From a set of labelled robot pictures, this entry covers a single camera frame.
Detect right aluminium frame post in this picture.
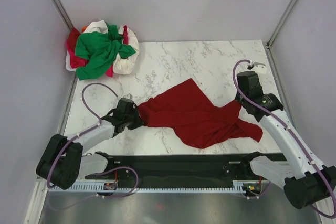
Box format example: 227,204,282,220
266,0,316,49

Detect pink magenta t shirt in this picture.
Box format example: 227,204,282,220
66,51,88,71

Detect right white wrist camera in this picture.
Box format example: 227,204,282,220
247,61,267,76

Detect white slotted cable duct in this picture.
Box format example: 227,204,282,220
49,180,268,194

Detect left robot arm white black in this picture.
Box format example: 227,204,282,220
36,98,144,190

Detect dark red t shirt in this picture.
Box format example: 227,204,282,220
138,79,263,149

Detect green t shirt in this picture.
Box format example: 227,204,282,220
75,20,137,80

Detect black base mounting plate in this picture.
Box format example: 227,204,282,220
81,154,289,189

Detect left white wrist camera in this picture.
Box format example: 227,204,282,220
121,93,133,101

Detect cream white t shirt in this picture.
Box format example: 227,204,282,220
64,20,140,76

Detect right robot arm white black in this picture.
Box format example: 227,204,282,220
233,71,335,209

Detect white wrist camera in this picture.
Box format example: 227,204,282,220
121,93,133,101
247,61,267,76

